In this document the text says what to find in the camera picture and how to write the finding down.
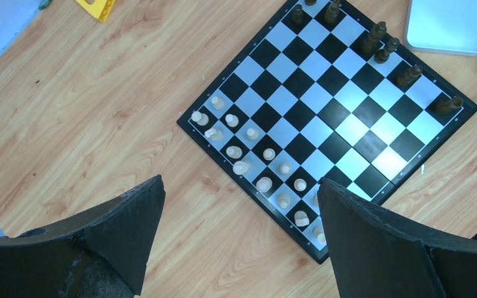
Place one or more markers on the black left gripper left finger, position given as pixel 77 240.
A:
pixel 100 252

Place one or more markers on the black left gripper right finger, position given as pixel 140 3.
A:
pixel 376 252

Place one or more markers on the black white chess board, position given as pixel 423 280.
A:
pixel 303 102

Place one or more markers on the brown chess piece long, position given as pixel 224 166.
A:
pixel 390 47

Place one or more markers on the brown chess piece crossed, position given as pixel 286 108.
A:
pixel 374 36

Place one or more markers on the brown pawn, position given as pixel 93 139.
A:
pixel 297 14

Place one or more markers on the white chess rook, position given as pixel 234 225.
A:
pixel 200 118

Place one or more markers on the white chess pawn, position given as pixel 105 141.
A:
pixel 217 102

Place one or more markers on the yellow triangle toy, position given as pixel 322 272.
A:
pixel 99 9

